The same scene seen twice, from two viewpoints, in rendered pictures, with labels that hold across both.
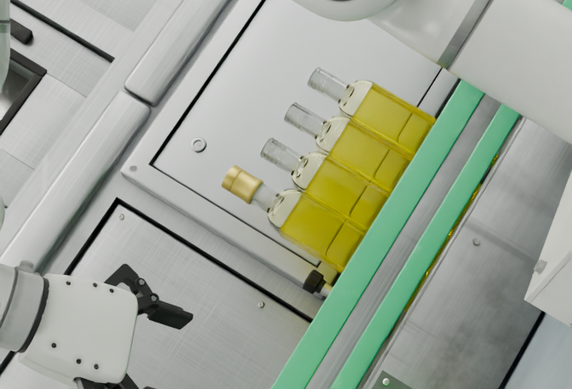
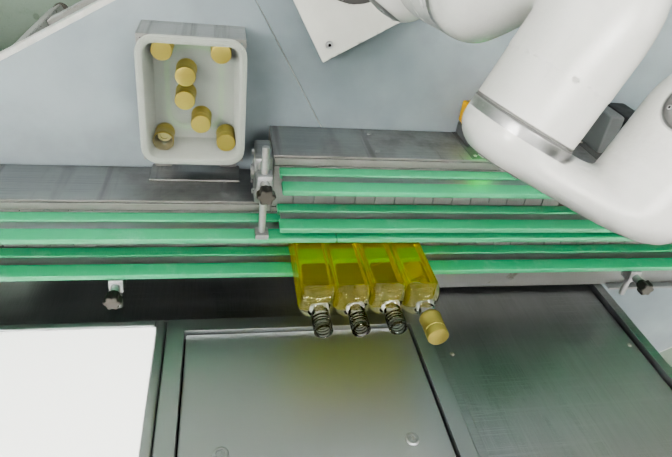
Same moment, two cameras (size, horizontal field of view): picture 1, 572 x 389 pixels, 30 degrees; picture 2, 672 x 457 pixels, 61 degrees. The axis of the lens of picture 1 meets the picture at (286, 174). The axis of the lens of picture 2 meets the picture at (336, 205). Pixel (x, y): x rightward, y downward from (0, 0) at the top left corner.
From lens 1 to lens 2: 1.26 m
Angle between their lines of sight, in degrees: 70
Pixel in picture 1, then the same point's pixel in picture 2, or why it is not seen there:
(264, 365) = (476, 334)
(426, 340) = (441, 152)
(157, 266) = (501, 423)
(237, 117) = (367, 428)
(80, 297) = not seen: hidden behind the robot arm
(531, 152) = (309, 149)
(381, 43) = (227, 374)
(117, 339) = not seen: hidden behind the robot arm
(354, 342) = (471, 180)
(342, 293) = (459, 189)
